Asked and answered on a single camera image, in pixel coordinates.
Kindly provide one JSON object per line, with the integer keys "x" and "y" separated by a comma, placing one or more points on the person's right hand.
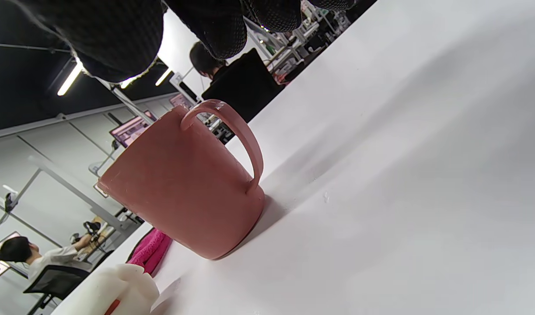
{"x": 114, "y": 39}

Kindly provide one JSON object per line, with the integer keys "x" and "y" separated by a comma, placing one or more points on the pink water cup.
{"x": 184, "y": 183}

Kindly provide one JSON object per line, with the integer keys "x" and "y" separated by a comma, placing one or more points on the pink cloth with black edge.
{"x": 151, "y": 251}

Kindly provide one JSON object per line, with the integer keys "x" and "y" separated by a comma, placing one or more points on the row of ceiling tube lights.
{"x": 70, "y": 78}

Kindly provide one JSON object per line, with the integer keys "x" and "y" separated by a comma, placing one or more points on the monitor with pink screen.
{"x": 131, "y": 129}
{"x": 180, "y": 100}

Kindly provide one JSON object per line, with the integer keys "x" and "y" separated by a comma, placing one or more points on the black mesh office chair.
{"x": 245, "y": 87}

